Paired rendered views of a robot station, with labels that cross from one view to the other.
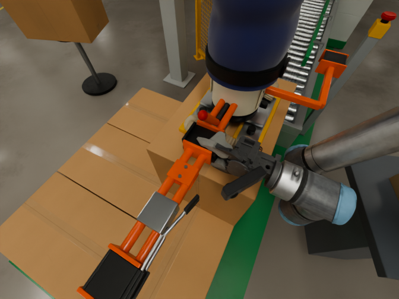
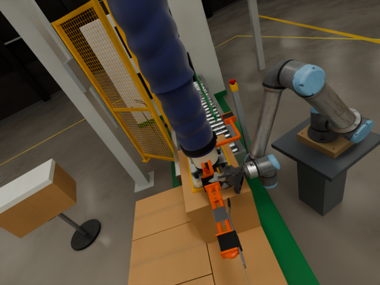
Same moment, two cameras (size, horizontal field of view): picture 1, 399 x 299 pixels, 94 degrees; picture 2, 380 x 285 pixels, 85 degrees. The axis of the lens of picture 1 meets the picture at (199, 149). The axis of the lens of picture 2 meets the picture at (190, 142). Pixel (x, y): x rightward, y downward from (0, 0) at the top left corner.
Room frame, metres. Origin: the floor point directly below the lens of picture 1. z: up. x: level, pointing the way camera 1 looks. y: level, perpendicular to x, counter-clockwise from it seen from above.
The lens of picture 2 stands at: (-0.44, 0.28, 1.95)
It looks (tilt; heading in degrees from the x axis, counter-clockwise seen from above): 36 degrees down; 339
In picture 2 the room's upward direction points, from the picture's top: 25 degrees counter-clockwise
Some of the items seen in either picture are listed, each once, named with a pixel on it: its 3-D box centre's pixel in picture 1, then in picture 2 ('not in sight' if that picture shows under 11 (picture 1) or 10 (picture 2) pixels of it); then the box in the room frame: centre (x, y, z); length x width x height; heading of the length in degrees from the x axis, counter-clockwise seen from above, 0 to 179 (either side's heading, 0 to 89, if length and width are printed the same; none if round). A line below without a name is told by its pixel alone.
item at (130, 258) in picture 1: (114, 276); (227, 244); (-0.01, 0.16, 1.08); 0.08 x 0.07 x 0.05; 152
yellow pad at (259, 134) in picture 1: (256, 119); (221, 160); (0.47, -0.21, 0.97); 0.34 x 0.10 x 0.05; 152
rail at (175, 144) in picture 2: not in sight; (173, 122); (2.06, -0.56, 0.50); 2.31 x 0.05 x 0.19; 152
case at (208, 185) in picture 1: (225, 140); (215, 185); (0.53, -0.13, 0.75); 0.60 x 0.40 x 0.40; 153
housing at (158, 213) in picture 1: (159, 213); (221, 216); (0.10, 0.09, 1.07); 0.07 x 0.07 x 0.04; 62
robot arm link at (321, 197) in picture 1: (319, 196); (266, 165); (0.14, -0.28, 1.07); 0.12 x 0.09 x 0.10; 62
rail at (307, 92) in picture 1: (319, 49); (216, 106); (1.76, -1.14, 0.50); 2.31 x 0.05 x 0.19; 152
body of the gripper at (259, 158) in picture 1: (252, 162); (235, 173); (0.23, -0.14, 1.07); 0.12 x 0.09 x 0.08; 62
